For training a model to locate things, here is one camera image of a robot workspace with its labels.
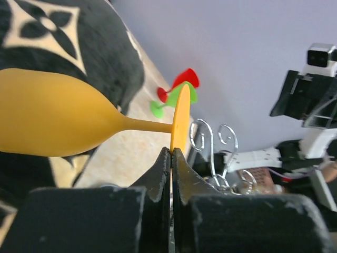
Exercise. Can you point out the red plastic wine glass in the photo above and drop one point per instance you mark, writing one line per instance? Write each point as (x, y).
(189, 75)

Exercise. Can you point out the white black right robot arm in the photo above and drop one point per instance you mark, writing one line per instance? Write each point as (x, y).
(309, 153)

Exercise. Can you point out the chrome wire wine glass rack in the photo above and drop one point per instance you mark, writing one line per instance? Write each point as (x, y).
(220, 162)

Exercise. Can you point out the black floral plush pillow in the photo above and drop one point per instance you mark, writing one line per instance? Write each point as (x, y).
(83, 39)

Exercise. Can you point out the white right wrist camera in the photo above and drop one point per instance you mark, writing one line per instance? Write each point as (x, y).
(321, 60)

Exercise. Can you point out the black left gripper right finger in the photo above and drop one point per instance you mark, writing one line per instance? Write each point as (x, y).
(206, 220)

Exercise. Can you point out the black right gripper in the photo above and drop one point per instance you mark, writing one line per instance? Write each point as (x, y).
(310, 98)

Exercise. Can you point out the green plastic wine glass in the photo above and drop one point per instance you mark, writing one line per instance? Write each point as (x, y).
(157, 109)

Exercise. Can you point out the orange plastic wine glass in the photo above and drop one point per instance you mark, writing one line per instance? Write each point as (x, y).
(56, 115)

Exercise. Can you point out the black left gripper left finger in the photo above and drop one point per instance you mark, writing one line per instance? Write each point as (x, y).
(106, 219)

